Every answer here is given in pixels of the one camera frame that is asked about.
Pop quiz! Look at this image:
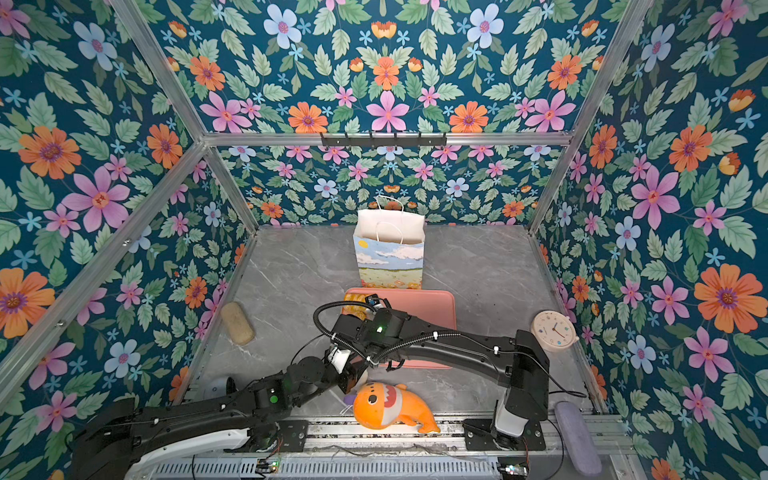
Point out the landscape print paper bag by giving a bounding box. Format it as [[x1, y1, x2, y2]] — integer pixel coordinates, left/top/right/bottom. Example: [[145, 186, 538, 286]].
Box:
[[353, 196, 426, 290]]

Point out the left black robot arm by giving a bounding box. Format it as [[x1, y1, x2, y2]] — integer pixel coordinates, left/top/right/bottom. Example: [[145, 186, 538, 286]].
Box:
[[68, 354, 367, 479]]

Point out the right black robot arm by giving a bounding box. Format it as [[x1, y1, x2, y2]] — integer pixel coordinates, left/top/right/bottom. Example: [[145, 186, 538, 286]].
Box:
[[312, 301, 552, 447]]

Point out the braided glazed fake bread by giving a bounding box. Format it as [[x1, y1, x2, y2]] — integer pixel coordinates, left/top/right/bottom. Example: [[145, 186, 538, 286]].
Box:
[[342, 295, 369, 321]]

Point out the orange shark plush toy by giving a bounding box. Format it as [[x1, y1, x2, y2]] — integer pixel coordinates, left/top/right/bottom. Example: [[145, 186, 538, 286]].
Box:
[[344, 382, 441, 435]]

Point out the pink plastic tray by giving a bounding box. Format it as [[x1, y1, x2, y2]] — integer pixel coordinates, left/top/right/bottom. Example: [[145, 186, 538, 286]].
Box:
[[344, 287, 457, 370]]

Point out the cream round alarm clock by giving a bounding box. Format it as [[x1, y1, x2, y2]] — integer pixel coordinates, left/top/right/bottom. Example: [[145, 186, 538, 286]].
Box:
[[530, 310, 578, 352]]

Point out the lavender cylinder object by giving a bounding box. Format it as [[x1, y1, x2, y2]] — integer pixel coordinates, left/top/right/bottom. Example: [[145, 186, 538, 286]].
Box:
[[554, 401, 603, 478]]

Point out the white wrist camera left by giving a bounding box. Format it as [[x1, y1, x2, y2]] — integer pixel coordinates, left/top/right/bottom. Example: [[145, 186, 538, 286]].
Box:
[[327, 346, 353, 375]]

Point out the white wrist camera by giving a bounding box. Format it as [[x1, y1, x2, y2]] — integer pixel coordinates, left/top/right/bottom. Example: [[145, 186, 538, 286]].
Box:
[[364, 294, 388, 311], [327, 346, 353, 375]]

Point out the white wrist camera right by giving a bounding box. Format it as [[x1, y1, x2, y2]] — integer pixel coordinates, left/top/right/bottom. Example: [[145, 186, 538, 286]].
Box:
[[364, 294, 388, 311]]

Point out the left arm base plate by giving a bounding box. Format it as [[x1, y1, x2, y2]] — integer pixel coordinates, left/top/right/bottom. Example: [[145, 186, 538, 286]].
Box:
[[237, 420, 309, 454]]

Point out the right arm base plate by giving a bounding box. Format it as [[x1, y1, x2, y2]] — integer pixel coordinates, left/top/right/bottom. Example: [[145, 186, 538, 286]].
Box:
[[462, 418, 546, 453]]

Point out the black hook rail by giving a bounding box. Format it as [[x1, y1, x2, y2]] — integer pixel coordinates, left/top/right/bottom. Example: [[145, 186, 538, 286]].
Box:
[[320, 133, 448, 148]]

